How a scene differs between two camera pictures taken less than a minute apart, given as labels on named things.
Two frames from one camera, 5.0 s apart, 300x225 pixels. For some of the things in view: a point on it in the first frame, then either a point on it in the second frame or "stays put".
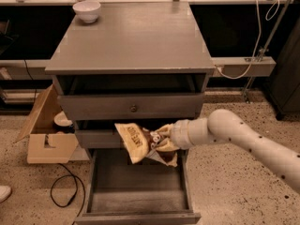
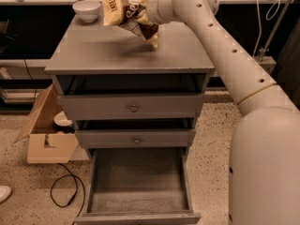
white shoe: [5, 192] stays put
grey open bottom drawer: [146, 192] stays put
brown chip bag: [143, 143] -> [118, 9]
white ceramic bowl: [87, 10] stays put
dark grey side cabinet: [284, 88] stays put
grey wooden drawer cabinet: [140, 64] stays put
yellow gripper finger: [167, 145] -> [143, 19]
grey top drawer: [136, 107] stays put
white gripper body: [179, 134] -> [152, 7]
